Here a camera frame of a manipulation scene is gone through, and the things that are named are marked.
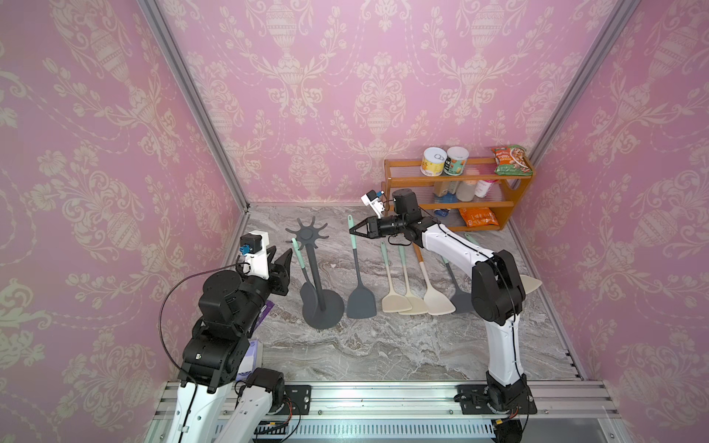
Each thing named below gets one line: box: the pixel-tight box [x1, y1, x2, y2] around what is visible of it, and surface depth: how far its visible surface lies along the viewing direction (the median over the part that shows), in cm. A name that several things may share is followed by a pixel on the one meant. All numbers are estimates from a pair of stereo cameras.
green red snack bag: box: [491, 144, 533, 177], surface depth 91 cm
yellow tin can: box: [420, 146, 448, 178], surface depth 89 cm
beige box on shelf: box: [432, 180, 457, 197], surface depth 104 cm
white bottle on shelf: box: [456, 179, 478, 203], surface depth 102 cm
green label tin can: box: [444, 145, 470, 177], surface depth 89 cm
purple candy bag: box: [252, 299, 276, 332], surface depth 92 cm
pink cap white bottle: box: [474, 179, 493, 199], surface depth 99 cm
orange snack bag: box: [457, 206, 500, 228], surface depth 114 cm
